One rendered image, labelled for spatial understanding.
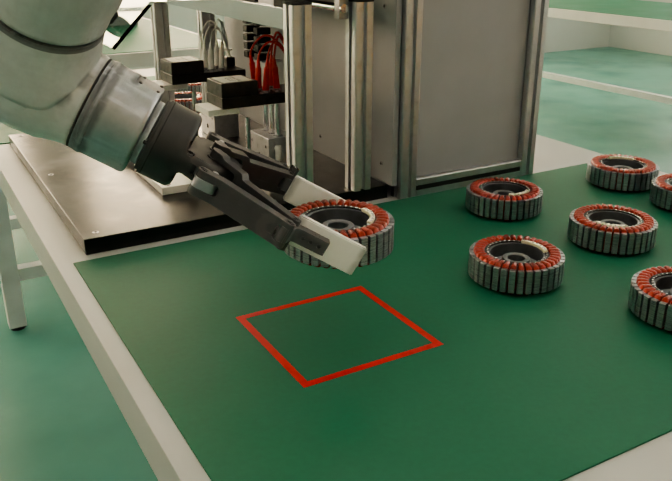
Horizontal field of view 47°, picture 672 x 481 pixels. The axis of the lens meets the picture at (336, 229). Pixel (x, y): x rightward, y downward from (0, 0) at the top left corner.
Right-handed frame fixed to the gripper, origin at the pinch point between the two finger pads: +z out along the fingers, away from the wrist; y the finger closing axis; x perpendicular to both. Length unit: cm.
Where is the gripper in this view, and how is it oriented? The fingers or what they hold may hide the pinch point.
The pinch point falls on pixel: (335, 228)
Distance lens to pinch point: 76.6
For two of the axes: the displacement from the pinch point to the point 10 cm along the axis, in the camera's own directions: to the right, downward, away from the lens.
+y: -0.9, -3.7, 9.3
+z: 8.6, 4.4, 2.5
